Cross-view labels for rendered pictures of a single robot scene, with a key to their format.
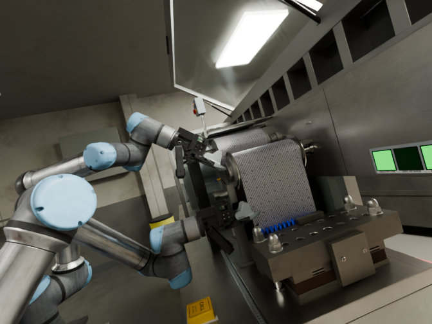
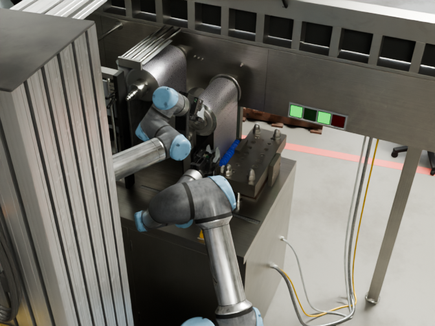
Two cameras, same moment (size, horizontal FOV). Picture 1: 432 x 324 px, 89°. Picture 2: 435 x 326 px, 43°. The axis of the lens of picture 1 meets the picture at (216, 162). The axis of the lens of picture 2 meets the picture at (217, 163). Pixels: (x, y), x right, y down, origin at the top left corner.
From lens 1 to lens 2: 1.81 m
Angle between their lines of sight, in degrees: 64
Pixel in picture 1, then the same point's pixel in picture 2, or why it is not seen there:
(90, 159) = (181, 153)
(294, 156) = (235, 98)
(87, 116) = not seen: outside the picture
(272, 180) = (225, 122)
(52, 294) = not seen: hidden behind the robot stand
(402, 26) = (333, 54)
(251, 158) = (219, 108)
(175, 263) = not seen: hidden behind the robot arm
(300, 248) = (263, 173)
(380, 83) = (311, 72)
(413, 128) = (318, 101)
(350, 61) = (298, 48)
